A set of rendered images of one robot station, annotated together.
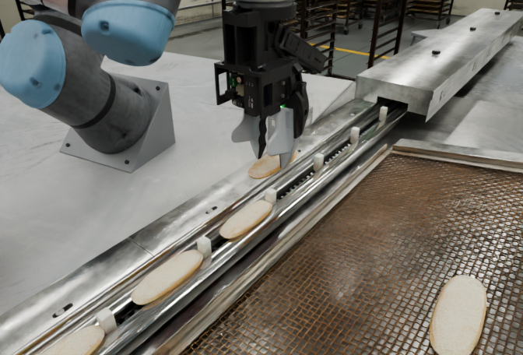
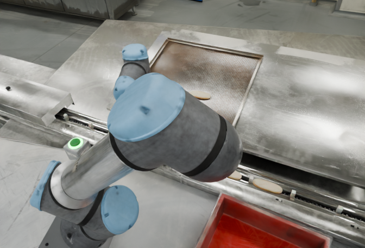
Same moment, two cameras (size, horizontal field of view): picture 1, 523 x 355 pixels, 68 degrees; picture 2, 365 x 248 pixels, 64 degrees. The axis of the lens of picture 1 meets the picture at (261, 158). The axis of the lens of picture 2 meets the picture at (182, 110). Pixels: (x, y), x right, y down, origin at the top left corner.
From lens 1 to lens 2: 104 cm
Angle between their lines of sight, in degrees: 77
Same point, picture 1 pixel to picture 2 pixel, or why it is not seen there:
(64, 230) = (171, 218)
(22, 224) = (171, 240)
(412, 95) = (64, 101)
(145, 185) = not seen: hidden behind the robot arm
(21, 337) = (225, 181)
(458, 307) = (199, 93)
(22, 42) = (118, 203)
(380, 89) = (53, 111)
